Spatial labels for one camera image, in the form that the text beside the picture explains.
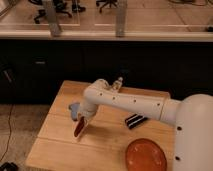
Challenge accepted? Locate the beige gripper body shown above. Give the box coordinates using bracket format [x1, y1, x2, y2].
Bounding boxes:
[78, 100, 98, 126]

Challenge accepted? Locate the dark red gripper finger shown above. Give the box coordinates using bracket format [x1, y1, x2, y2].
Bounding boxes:
[74, 116, 87, 137]

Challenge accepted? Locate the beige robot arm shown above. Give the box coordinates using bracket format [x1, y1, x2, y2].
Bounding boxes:
[74, 79, 213, 171]

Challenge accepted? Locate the blue cloth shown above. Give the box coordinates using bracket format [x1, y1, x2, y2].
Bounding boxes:
[69, 102, 80, 121]

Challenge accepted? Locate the small clear bottle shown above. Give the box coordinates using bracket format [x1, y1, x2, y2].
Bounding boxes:
[110, 77, 123, 92]

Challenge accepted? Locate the orange round plate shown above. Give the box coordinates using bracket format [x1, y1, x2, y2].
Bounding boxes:
[125, 138, 167, 171]

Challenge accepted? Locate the black device on floor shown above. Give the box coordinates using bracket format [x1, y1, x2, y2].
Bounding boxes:
[0, 162, 18, 171]

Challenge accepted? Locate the black office chair left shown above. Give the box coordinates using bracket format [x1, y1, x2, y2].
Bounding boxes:
[28, 0, 87, 24]

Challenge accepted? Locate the black office chair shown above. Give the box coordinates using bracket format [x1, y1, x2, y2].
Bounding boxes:
[28, 0, 87, 24]
[96, 0, 117, 13]

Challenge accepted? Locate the black office chair right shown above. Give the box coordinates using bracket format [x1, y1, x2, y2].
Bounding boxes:
[96, 0, 117, 13]

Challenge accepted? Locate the black floor cable left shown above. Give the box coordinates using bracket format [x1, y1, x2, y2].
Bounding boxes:
[0, 103, 14, 163]

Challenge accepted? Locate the grey metal post left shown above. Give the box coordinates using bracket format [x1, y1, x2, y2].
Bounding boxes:
[42, 0, 61, 37]

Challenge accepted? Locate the grey metal post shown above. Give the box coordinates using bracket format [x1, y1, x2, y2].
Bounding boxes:
[42, 0, 61, 37]
[115, 0, 127, 37]

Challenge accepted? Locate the grey metal post right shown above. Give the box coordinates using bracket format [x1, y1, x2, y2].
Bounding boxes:
[115, 0, 127, 37]

